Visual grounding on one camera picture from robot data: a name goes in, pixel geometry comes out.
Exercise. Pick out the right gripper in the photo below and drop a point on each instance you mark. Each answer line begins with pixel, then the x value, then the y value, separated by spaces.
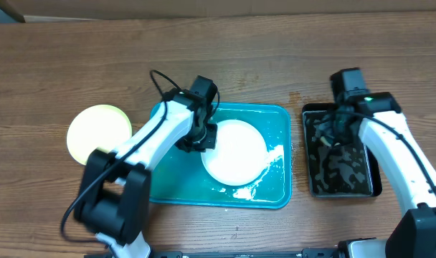
pixel 327 130

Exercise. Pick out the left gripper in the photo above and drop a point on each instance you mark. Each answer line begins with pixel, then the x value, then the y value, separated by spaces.
pixel 209 141

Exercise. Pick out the white plate with sauce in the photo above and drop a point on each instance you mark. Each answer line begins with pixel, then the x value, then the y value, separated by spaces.
pixel 239 155

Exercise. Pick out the yellow-green plate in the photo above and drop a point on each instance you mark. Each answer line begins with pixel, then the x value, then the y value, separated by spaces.
pixel 102 127

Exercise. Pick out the teal yellow sponge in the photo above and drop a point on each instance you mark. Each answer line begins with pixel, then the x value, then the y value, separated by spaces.
pixel 325 141

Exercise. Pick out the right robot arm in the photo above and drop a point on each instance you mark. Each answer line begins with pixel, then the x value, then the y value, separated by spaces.
pixel 379 123

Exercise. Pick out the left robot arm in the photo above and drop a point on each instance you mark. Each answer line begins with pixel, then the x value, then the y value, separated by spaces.
pixel 113 198

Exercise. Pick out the teal plastic tray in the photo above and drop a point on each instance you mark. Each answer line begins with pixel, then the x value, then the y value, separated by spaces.
pixel 181 178

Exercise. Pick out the black water tub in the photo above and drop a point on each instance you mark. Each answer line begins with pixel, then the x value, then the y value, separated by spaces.
pixel 336 172

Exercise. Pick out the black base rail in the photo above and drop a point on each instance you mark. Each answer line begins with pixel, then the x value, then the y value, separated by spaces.
pixel 305 253

